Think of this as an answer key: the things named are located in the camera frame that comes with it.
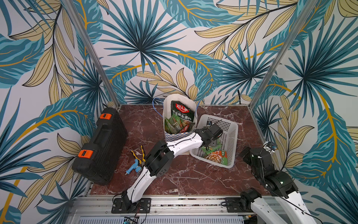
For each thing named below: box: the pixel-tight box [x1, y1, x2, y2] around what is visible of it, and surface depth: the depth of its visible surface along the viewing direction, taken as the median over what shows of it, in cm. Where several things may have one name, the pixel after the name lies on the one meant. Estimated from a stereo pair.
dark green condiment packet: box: [170, 100, 195, 122], surface depth 94 cm
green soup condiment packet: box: [203, 150, 228, 166], surface depth 89 cm
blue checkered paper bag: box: [163, 93, 198, 143], surface depth 94 cm
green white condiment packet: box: [200, 138, 222, 155], surface depth 94 cm
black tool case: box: [71, 107, 129, 186], surface depth 73 cm
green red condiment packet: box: [164, 113, 196, 134], surface depth 97 cm
